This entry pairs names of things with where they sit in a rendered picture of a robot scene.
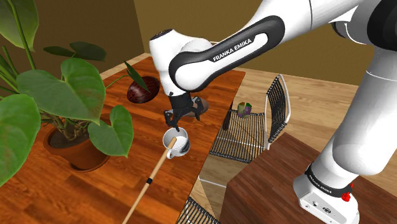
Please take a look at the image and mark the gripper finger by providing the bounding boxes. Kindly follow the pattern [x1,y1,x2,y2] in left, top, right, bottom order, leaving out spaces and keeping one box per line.
[190,96,205,121]
[164,109,181,132]

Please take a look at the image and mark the brown round object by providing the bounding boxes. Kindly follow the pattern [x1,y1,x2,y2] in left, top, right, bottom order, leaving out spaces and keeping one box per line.
[185,96,209,118]

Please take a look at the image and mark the white mug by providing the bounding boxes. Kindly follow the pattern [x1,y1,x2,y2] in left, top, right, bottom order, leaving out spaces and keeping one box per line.
[162,127,191,160]

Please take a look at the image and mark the dark brown striped oval bowl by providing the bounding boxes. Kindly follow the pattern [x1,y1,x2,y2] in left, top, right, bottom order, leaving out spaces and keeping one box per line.
[127,76,161,104]

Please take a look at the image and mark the green and purple small object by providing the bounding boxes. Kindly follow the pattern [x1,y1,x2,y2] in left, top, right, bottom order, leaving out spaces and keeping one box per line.
[237,101,253,119]

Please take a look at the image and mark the long wooden stick black band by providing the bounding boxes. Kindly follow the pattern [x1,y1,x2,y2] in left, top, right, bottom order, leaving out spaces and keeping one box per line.
[121,136,178,224]

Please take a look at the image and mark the dark wooden robot stand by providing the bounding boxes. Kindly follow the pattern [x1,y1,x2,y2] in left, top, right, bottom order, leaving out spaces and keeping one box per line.
[219,132,397,224]

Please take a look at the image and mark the green plant in terracotta pot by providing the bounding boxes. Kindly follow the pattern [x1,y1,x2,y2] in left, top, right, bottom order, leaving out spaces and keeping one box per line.
[0,0,150,188]

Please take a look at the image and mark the reddish wooden table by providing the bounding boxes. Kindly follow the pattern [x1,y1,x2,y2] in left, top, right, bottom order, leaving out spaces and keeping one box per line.
[0,56,246,224]

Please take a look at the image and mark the black wire chair white frame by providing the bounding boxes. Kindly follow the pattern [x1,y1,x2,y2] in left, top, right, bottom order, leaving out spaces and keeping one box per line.
[209,73,292,165]
[176,196,221,224]

